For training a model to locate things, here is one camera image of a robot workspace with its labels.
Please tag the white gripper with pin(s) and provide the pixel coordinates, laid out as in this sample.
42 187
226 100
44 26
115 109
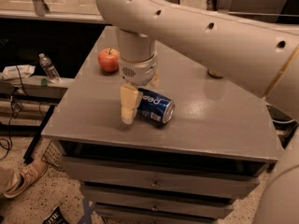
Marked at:
139 71

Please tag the blue pepsi can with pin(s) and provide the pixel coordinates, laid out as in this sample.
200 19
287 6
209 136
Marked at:
155 106

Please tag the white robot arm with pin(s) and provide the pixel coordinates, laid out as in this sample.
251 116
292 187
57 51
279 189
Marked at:
254 56

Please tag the gold soda can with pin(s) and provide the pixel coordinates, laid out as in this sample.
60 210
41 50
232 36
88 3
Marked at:
214 74

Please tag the red apple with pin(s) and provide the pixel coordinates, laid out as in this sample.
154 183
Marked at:
108 60

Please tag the grey drawer cabinet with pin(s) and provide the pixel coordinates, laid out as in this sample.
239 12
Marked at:
190 170

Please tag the clear plastic water bottle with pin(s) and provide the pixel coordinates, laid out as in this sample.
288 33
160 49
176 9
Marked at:
49 68

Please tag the white crumpled cloth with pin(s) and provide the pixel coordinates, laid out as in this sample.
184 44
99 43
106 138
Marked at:
17 71

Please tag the tan shoe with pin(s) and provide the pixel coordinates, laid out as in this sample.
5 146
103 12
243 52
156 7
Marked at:
14 183

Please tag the black snack bag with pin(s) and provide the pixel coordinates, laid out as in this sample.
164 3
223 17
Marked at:
55 217

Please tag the metal railing frame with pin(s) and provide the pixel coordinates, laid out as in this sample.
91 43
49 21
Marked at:
51 10

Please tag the wire mesh basket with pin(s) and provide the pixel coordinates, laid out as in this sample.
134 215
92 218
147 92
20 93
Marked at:
51 156

